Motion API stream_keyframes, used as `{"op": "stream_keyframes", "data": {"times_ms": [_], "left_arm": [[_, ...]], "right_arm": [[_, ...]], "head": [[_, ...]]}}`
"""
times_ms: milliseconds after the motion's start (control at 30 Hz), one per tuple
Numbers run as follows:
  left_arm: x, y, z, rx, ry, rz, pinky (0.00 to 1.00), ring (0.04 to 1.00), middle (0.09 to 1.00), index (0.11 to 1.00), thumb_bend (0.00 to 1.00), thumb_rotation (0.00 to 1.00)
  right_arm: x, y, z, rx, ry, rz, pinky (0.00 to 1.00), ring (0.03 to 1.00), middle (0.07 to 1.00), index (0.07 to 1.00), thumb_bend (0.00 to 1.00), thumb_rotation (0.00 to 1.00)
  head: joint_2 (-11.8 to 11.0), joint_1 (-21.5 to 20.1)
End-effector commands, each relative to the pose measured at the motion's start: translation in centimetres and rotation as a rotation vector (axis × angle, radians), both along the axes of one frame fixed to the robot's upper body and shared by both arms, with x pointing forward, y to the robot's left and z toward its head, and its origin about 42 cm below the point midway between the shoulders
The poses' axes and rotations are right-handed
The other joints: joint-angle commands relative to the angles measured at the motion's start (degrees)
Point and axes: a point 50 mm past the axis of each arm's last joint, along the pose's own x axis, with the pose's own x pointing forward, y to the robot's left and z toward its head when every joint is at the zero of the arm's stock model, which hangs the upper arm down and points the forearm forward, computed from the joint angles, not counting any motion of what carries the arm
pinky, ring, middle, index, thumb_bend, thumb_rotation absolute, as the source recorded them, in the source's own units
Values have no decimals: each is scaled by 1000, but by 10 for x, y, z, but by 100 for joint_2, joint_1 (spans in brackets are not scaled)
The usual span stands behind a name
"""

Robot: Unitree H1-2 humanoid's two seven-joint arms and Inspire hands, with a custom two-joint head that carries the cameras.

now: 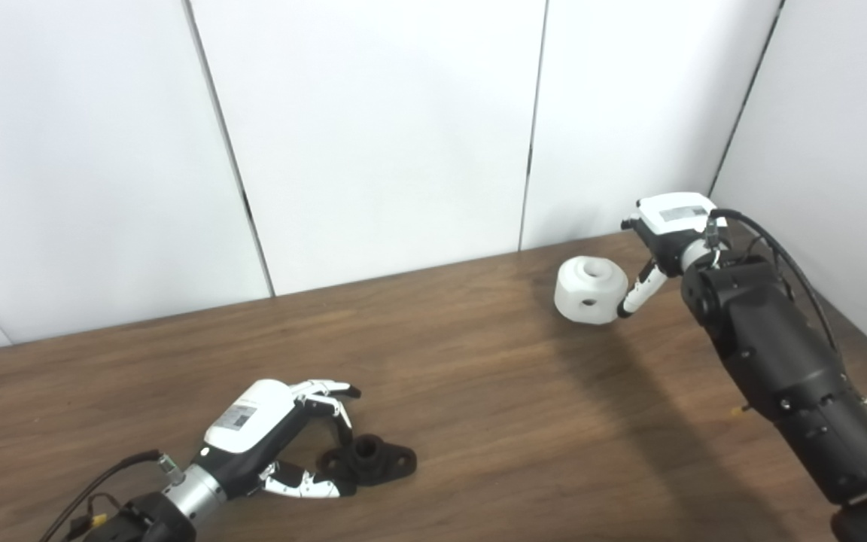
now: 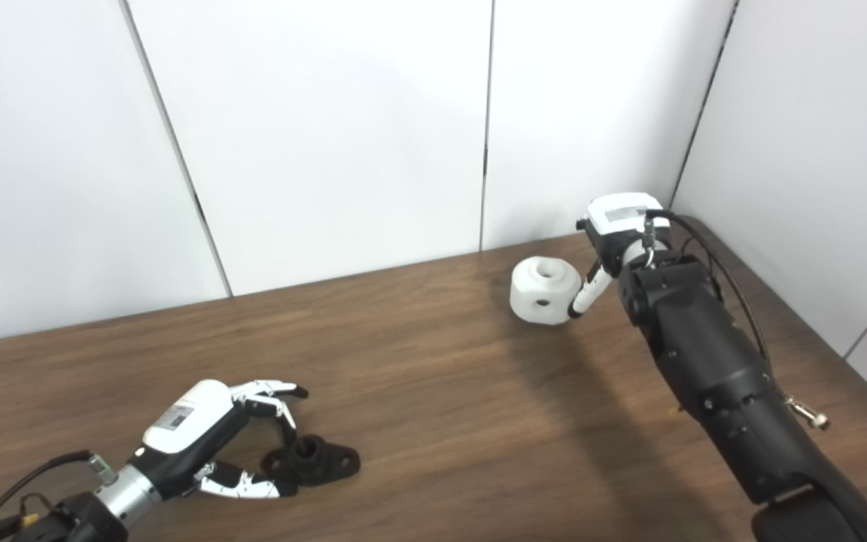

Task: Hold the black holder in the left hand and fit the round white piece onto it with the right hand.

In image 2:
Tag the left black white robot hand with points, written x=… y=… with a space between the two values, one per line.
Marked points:
x=189 y=425

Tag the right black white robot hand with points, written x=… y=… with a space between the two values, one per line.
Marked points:
x=618 y=226

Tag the round white plastic piece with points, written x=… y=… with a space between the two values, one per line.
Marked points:
x=535 y=290

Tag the black flanged holder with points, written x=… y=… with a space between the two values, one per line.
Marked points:
x=324 y=459

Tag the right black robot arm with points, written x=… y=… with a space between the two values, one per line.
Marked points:
x=712 y=361

